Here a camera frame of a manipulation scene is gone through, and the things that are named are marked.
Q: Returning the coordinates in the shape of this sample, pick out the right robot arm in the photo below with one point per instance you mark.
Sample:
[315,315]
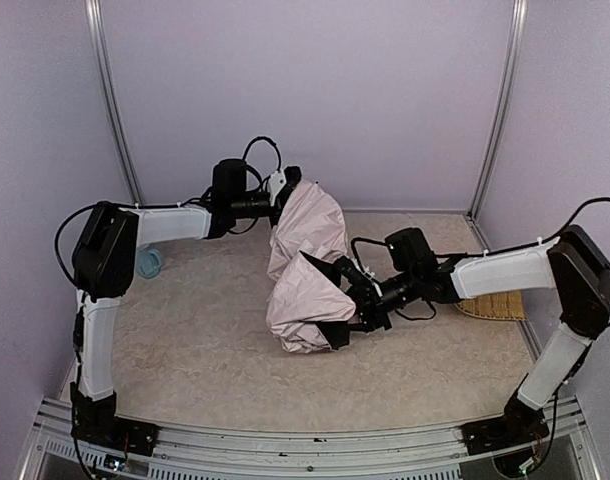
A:
[568,262]

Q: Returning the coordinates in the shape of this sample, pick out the aluminium frame post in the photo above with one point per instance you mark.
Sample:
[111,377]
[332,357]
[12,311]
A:
[95,23]
[503,103]

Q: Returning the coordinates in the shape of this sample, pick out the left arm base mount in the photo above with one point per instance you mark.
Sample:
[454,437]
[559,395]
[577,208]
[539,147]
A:
[116,433]

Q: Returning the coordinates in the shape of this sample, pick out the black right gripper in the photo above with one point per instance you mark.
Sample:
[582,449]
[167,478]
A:
[364,298]

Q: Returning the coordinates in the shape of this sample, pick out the aluminium front rail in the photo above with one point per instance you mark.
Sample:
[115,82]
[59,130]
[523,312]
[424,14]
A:
[166,450]

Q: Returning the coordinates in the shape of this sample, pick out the woven bamboo tray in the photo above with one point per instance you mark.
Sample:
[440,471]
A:
[505,306]

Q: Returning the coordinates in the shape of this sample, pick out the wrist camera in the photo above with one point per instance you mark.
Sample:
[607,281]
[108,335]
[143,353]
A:
[357,279]
[282,179]

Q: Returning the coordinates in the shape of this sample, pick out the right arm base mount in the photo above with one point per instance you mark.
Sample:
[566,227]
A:
[505,431]

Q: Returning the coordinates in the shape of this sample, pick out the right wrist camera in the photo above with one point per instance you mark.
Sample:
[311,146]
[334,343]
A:
[357,279]

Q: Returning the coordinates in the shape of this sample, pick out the left aluminium frame post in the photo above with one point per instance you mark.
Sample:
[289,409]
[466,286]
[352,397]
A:
[95,23]

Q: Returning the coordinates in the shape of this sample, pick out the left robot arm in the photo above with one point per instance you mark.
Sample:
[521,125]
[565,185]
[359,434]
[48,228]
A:
[116,237]

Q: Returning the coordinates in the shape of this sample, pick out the light blue enamel mug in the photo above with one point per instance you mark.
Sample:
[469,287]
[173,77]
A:
[149,262]

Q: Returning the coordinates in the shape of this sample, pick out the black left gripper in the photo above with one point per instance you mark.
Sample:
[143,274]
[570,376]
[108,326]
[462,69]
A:
[277,206]

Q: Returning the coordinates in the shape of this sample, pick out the right aluminium frame post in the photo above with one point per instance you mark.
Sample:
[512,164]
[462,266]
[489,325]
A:
[503,103]

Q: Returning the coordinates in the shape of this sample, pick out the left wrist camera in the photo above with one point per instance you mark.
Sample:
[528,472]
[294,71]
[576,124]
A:
[282,179]

